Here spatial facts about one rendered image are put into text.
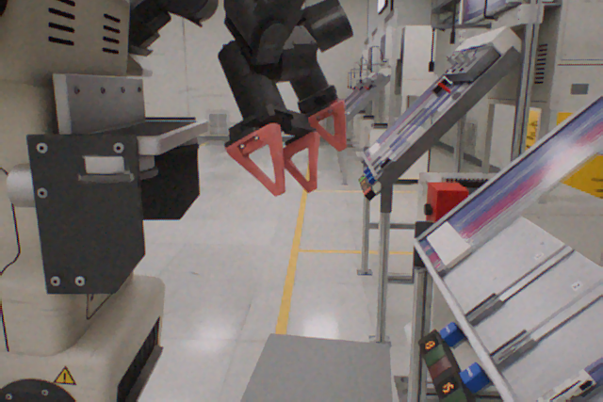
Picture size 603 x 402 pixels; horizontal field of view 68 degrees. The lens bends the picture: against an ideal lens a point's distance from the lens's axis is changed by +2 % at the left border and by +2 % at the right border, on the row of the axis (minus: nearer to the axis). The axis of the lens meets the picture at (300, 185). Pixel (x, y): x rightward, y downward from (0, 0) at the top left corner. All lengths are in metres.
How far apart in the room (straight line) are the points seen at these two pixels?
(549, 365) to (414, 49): 4.65
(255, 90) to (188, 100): 9.01
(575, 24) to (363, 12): 7.45
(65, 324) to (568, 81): 1.84
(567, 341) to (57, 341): 0.60
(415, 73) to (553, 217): 3.31
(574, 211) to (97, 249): 1.89
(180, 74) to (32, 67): 9.12
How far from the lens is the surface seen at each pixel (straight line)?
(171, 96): 9.67
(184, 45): 9.60
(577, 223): 2.14
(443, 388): 0.76
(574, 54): 2.03
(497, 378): 0.66
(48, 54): 0.52
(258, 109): 0.55
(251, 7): 0.54
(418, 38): 5.17
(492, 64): 1.95
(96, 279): 0.50
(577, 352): 0.66
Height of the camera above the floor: 1.09
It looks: 12 degrees down
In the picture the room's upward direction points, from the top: straight up
